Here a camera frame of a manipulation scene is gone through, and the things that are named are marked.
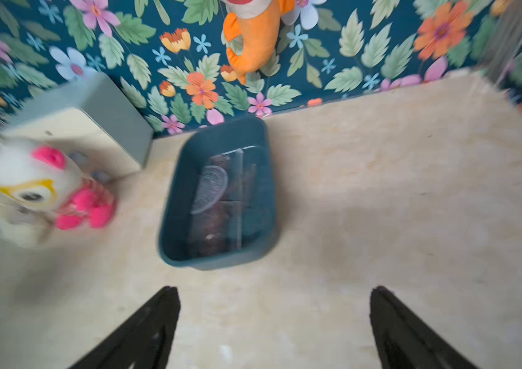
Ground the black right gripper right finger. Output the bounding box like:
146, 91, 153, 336
370, 286, 476, 369

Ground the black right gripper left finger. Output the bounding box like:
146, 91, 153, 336
72, 286, 181, 368

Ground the pink long straight ruler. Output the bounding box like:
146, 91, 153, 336
188, 149, 244, 258

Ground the teal plastic storage box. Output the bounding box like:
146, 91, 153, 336
158, 118, 278, 271

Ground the clear plastic protractor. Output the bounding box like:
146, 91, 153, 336
191, 165, 229, 215

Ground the light blue white box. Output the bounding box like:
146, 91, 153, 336
0, 72, 153, 179

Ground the pink white toy figure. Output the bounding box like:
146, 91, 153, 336
0, 136, 116, 231

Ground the white plush dog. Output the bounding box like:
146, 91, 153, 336
0, 151, 54, 250

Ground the orange shark plush toy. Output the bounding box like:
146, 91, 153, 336
223, 0, 295, 85

